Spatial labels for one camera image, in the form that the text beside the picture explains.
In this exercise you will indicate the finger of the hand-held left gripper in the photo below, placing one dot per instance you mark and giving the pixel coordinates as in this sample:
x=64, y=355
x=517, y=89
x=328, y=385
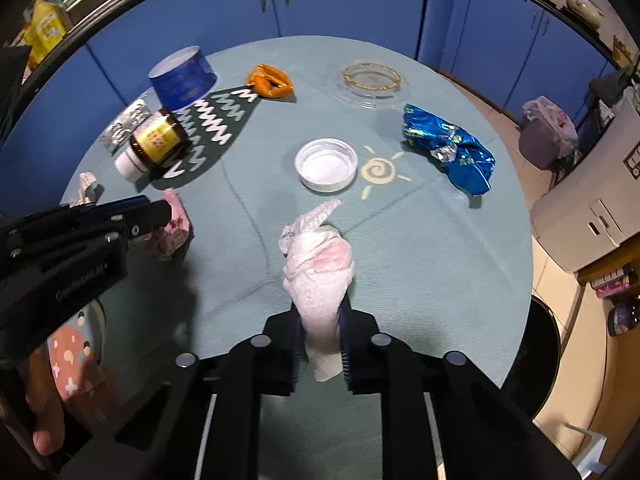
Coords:
x=115, y=206
x=147, y=220

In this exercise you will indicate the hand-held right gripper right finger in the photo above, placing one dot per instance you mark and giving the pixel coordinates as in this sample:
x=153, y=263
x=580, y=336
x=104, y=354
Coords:
x=345, y=360

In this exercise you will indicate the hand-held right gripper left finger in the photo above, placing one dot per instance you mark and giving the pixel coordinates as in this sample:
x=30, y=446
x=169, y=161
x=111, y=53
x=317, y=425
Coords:
x=297, y=360

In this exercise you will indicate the pink paper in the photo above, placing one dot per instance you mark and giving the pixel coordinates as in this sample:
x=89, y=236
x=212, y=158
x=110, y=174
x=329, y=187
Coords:
x=175, y=240

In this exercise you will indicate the brown jar with yellow label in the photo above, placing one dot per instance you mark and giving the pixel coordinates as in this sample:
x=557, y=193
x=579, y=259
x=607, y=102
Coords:
x=155, y=140

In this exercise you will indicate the silver blister pack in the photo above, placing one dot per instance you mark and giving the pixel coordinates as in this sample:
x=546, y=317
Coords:
x=122, y=127

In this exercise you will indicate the white tissue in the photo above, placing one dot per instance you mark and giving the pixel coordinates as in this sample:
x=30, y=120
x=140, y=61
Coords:
x=315, y=280

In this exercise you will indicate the blue paper cup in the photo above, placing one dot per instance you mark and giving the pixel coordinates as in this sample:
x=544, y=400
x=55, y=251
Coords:
x=182, y=82

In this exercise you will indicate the orange wrapper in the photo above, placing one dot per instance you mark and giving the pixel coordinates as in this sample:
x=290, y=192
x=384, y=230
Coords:
x=257, y=77

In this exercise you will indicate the white round lid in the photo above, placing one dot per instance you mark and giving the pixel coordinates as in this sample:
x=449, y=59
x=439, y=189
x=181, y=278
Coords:
x=325, y=167

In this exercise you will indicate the black round trash bin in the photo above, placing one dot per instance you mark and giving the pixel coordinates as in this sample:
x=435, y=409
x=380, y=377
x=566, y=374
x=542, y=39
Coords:
x=542, y=350

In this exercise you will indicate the blue foil wrapper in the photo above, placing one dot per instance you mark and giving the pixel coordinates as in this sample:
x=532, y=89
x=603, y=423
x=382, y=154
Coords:
x=465, y=160

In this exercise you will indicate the person's left hand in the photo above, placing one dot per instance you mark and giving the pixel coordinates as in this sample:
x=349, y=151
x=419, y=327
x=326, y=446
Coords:
x=45, y=410

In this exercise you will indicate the pink patterned clothing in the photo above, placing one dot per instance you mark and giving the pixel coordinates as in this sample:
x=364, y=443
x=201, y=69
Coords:
x=75, y=365

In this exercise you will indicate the teal printed tablecloth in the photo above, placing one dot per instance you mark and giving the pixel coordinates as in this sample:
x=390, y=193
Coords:
x=425, y=260

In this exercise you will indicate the yellow jug with white label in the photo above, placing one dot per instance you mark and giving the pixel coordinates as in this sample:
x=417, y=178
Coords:
x=45, y=25

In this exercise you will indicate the light blue plastic chair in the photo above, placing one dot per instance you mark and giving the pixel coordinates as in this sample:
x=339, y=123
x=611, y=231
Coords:
x=592, y=447

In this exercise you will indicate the pink spray can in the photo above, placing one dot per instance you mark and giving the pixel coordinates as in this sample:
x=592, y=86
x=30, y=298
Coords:
x=617, y=285

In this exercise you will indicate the dark bottle with blue label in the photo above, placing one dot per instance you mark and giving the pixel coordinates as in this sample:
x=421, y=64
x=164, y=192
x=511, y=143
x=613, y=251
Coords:
x=625, y=317

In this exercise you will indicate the grey waste bin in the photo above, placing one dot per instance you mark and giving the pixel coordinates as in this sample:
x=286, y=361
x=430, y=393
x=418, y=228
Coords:
x=537, y=145

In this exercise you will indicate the white tall storage cabinet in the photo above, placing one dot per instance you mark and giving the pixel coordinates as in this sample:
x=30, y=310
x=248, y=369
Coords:
x=590, y=200

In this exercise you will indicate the blue kitchen cabinets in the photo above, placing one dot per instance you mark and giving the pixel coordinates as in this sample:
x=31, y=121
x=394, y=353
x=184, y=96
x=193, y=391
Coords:
x=350, y=0

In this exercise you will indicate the white plastic bin liner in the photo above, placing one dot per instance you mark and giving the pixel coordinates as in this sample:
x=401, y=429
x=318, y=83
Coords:
x=550, y=115

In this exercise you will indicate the white ceramic pot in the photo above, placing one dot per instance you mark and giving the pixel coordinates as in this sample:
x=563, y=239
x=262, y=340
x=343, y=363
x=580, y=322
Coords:
x=585, y=7

